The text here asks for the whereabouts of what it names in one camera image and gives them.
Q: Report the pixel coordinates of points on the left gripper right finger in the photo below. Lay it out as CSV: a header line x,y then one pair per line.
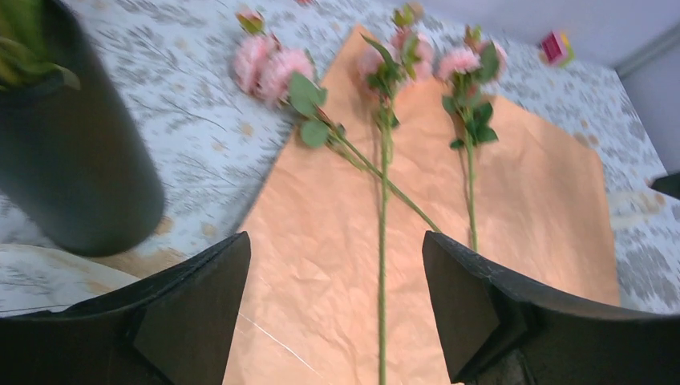
x,y
497,326

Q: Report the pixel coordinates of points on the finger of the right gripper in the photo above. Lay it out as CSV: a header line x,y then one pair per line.
x,y
668,185

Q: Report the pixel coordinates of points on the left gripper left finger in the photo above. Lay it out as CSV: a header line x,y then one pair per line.
x,y
174,327

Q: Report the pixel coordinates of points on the orange wrapping paper sheet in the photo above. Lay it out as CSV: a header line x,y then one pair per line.
x,y
309,310

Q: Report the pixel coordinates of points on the pink rose stem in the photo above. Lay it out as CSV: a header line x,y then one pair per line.
x,y
466,69
280,76
383,159

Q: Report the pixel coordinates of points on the black cylindrical vase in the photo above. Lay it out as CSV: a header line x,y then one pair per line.
x,y
72,157

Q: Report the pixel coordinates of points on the pink green stacked toy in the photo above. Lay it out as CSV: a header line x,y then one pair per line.
x,y
556,49

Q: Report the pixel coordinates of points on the floral patterned table mat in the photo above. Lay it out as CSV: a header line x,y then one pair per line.
x,y
213,147

